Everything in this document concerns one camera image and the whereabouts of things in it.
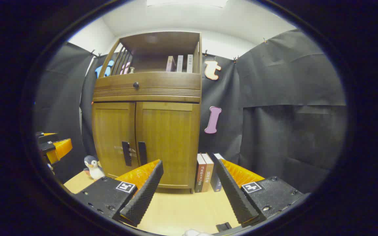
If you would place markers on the wooden cabinet door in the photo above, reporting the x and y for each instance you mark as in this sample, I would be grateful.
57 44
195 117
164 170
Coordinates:
110 131
169 137

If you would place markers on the wooden double-door shoe cabinet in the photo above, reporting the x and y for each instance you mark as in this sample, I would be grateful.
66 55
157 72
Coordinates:
159 41

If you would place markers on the black drawer knob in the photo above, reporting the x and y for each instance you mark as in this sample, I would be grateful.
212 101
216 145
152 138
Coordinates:
136 85

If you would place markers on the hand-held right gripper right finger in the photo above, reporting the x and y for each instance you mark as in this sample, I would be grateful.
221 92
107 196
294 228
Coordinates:
235 193

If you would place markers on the tan book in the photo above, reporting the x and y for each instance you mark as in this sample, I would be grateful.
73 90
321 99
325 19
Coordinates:
207 172

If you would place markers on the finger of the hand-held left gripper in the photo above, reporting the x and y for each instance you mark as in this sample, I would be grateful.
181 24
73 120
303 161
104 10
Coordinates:
62 148
48 137

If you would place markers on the white book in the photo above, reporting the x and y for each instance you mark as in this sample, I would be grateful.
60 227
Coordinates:
179 63
190 63

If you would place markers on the blue book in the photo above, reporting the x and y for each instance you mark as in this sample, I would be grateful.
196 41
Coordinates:
216 180

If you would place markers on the red-brown book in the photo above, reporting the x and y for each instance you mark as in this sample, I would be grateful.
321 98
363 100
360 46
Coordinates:
199 173

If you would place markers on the black backdrop cloth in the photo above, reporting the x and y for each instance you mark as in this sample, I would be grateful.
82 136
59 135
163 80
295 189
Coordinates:
274 82

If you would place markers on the penguin plush toy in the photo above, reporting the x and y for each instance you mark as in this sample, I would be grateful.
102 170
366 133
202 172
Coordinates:
94 168

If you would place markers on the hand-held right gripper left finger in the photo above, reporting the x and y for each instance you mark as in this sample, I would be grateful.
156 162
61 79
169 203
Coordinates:
143 193

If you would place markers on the ceiling light panel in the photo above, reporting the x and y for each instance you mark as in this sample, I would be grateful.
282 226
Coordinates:
185 2

